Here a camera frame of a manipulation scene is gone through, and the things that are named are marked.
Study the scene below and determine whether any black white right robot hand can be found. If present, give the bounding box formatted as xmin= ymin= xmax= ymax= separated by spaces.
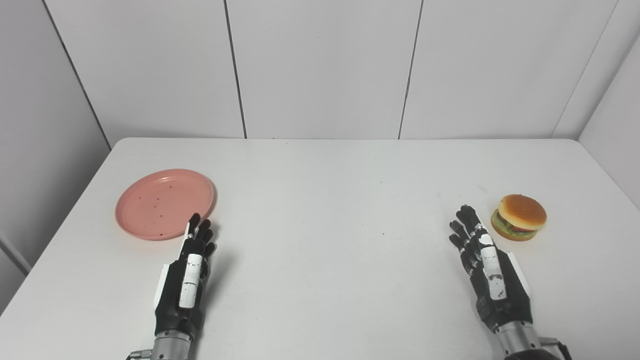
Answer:
xmin=448 ymin=204 xmax=534 ymax=333

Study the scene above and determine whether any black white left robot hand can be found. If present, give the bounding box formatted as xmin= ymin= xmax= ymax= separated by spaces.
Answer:
xmin=154 ymin=213 xmax=217 ymax=340

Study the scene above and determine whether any toy hamburger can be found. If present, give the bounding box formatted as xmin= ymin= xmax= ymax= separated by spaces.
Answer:
xmin=490 ymin=194 xmax=548 ymax=242

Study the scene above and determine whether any pink round plate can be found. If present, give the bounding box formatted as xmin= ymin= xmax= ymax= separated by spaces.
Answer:
xmin=115 ymin=168 xmax=216 ymax=241

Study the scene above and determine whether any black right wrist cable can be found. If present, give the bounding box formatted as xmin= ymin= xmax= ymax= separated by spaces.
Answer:
xmin=541 ymin=337 xmax=574 ymax=360

